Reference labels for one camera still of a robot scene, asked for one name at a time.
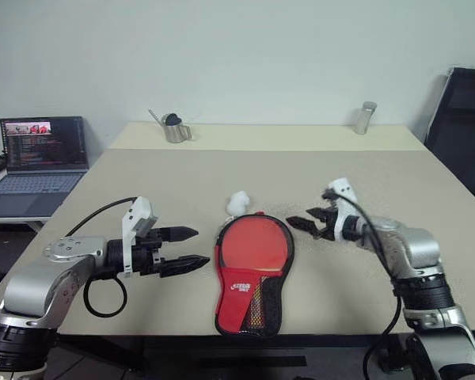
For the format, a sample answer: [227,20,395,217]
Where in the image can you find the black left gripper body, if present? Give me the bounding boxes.
[132,226,164,278]

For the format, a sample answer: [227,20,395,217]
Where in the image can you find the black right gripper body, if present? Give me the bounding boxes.
[313,204,341,242]

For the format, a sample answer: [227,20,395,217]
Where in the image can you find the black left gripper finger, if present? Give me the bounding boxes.
[159,254,211,279]
[160,226,200,244]

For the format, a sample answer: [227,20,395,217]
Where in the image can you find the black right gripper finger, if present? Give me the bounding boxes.
[306,206,334,222]
[285,215,322,239]

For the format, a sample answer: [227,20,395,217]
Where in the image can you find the red table tennis paddle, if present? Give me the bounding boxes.
[219,216,288,275]

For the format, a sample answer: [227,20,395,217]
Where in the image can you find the black and red paddle case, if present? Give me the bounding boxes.
[213,211,296,340]

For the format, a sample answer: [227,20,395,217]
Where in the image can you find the white plush zipper charm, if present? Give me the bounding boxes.
[226,190,252,219]

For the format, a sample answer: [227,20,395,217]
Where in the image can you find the stainless steel pitcher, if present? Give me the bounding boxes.
[164,116,194,144]

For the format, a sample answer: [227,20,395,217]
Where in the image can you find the stainless steel tumbler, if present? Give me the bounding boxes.
[353,101,378,136]

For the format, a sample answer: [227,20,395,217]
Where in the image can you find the white side table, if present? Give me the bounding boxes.
[0,215,53,234]

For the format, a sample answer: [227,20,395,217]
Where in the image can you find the open blue-grey laptop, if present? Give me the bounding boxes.
[0,115,90,219]

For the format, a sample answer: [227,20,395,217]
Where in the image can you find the black office chair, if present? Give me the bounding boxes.
[424,66,475,211]

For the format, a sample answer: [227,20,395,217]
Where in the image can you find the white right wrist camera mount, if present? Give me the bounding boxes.
[326,176,359,241]

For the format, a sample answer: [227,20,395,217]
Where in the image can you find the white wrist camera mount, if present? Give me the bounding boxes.
[326,176,359,241]
[120,196,160,277]

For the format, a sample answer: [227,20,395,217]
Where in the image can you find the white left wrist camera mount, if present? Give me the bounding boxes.
[120,196,160,277]

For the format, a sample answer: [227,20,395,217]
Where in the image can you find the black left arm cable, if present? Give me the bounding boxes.
[68,196,139,318]

